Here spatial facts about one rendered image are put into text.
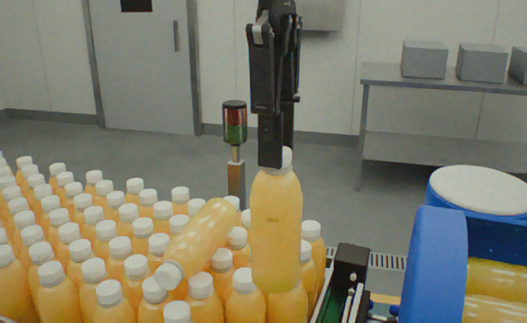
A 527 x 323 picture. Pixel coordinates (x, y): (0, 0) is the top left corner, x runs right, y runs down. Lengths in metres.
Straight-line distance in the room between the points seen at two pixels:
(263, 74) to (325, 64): 3.52
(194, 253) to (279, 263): 0.16
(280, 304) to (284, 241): 0.19
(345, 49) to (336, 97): 0.46
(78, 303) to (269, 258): 0.39
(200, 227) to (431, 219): 0.36
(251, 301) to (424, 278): 0.28
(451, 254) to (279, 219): 0.23
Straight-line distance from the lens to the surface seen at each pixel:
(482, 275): 0.73
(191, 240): 0.67
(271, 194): 0.52
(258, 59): 0.44
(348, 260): 0.91
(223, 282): 0.75
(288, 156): 0.52
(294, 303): 0.72
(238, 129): 1.03
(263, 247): 0.56
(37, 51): 5.30
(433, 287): 0.58
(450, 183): 1.23
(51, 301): 0.80
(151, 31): 4.37
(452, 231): 0.62
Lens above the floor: 1.54
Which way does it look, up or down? 22 degrees down
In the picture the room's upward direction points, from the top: straight up
